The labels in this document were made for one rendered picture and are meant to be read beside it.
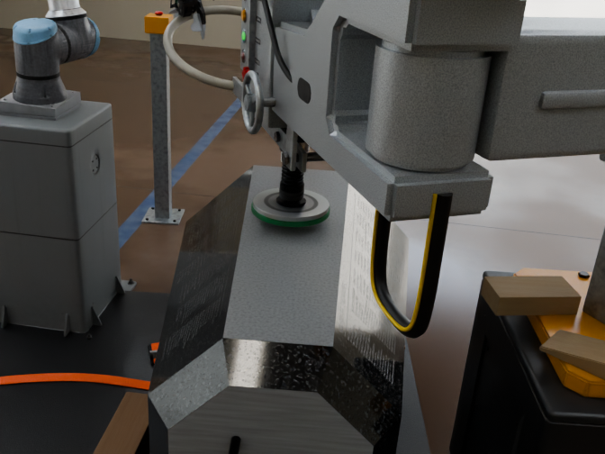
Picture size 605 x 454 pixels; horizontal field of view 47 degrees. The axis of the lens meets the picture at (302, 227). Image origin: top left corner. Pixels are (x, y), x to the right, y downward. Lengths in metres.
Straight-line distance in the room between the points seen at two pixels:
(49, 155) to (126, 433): 1.02
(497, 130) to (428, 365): 1.75
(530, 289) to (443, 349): 1.28
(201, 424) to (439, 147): 0.73
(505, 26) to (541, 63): 0.11
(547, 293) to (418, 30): 0.85
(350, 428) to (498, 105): 0.69
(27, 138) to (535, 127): 1.87
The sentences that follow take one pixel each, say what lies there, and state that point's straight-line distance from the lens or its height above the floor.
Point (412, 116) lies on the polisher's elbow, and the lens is 1.13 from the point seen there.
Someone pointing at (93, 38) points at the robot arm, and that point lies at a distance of 2.86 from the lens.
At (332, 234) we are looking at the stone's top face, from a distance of 1.90.
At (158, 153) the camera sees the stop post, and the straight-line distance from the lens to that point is 3.76.
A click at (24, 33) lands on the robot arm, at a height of 1.15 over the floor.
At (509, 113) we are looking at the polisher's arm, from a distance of 1.21.
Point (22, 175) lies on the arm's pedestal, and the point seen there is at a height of 0.66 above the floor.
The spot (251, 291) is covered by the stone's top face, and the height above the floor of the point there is 0.80.
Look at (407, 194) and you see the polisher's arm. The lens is 1.14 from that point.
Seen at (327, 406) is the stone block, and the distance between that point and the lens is 1.42.
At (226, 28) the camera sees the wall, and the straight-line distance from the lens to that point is 8.65.
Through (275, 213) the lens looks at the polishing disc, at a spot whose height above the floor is 0.86.
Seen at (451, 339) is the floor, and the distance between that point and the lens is 3.03.
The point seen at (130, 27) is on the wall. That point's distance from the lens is 9.01.
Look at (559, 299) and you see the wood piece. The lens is 1.72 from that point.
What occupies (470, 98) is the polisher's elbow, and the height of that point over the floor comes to 1.35.
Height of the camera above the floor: 1.61
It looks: 25 degrees down
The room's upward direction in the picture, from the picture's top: 4 degrees clockwise
